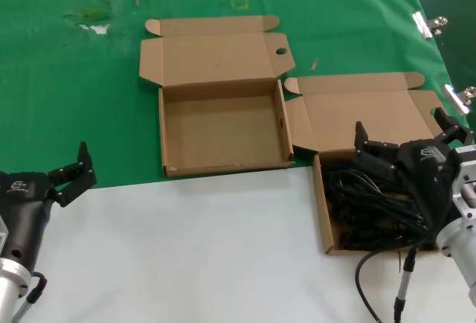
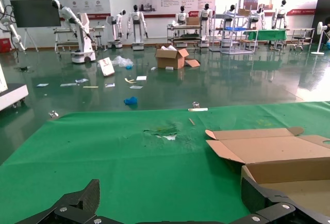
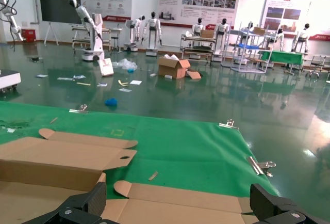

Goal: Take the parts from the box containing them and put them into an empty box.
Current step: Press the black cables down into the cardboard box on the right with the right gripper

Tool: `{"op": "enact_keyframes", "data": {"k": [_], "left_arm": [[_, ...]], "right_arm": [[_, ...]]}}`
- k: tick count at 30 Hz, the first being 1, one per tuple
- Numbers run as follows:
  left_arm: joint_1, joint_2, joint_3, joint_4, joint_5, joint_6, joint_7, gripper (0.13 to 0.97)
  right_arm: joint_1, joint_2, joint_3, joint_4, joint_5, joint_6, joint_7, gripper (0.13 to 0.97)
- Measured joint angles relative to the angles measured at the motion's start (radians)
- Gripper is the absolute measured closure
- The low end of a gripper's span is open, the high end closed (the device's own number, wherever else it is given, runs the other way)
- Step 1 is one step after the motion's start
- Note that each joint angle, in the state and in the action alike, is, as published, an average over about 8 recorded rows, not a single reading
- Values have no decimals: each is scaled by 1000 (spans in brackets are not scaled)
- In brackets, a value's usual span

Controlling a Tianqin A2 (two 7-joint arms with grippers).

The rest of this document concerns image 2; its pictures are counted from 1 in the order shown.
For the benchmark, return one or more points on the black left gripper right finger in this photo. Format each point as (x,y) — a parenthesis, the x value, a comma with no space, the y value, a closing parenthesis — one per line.
(254,195)

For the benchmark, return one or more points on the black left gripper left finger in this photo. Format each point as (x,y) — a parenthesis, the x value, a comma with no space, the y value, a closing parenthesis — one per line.
(87,195)

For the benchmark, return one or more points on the white industrial robot arm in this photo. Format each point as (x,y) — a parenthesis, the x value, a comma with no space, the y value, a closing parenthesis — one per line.
(13,33)

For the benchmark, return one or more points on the brown cardboard box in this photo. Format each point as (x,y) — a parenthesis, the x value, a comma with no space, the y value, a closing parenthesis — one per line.
(270,149)

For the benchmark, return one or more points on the large open cardboard box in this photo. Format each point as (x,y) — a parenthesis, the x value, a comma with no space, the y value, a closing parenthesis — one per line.
(167,60)

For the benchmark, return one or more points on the red box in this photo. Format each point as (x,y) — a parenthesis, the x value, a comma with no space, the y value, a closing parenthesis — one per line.
(5,46)

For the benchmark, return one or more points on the small cardboard box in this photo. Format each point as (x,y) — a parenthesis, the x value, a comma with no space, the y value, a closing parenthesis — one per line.
(192,21)
(243,12)

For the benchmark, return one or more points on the green table cloth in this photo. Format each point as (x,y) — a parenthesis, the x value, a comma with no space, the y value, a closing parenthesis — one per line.
(116,162)

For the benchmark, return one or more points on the silver binder clip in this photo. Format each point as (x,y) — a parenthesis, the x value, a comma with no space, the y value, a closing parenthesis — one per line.
(196,104)
(53,114)

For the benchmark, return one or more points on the small wooden stick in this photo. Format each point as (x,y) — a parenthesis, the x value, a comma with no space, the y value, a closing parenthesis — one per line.
(192,121)

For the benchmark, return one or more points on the white flat strip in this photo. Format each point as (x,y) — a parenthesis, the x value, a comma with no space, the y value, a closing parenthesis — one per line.
(198,109)

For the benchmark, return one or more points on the blue glove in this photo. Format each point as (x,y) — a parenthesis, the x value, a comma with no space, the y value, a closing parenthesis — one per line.
(131,101)

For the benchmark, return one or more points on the long yellow strip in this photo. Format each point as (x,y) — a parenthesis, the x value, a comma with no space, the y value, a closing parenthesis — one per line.
(90,87)

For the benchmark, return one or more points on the blue white packet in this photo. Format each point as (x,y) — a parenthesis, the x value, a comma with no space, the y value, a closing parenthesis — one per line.
(42,85)
(68,85)
(136,87)
(81,80)
(110,85)

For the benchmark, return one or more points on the curved yellow strip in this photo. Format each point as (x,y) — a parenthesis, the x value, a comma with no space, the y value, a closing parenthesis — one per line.
(130,80)

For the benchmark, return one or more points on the white wheeled cart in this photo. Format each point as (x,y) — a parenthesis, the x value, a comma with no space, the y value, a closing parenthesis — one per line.
(13,95)

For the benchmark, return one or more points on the white paper sheet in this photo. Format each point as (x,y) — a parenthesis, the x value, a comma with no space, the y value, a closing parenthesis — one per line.
(141,78)

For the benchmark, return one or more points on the white carton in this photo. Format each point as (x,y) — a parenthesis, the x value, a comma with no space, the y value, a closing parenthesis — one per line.
(106,66)

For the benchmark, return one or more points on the small blue item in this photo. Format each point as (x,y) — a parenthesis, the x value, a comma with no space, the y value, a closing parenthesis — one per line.
(128,67)

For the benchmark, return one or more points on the clear plastic bag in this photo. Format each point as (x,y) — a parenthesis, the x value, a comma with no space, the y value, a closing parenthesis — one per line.
(122,61)

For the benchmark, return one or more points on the black floor object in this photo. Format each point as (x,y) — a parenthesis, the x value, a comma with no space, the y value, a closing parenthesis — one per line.
(25,68)

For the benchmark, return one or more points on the flat cardboard piece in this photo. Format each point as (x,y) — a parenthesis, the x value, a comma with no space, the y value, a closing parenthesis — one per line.
(192,63)

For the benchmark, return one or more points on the metal shelf rack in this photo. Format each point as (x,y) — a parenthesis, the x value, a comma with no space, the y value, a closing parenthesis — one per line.
(254,40)

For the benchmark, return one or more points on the bending white humanoid robot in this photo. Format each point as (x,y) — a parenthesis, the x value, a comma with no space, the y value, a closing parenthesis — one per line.
(83,35)

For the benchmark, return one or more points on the green covered table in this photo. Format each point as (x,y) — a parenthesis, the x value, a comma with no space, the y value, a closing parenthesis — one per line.
(268,35)

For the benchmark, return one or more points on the black stool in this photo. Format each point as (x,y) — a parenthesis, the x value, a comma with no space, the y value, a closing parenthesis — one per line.
(298,38)

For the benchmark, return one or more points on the blue plastic tray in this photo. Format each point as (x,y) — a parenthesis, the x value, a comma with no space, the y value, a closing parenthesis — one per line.
(234,29)

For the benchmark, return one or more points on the white work table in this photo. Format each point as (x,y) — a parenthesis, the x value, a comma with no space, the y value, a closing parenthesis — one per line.
(301,29)

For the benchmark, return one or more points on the white standing fan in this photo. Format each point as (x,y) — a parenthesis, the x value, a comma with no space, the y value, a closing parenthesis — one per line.
(320,28)

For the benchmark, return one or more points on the metal trolley cart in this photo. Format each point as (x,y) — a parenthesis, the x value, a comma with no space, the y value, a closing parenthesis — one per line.
(184,28)

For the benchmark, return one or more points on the black screen on stand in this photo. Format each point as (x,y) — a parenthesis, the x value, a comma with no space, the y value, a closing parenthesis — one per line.
(34,13)

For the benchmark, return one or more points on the black panel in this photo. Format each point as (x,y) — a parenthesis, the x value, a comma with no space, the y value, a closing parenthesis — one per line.
(322,9)

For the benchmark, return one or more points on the metal frame table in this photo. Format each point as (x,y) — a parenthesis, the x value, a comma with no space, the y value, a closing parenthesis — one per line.
(62,43)

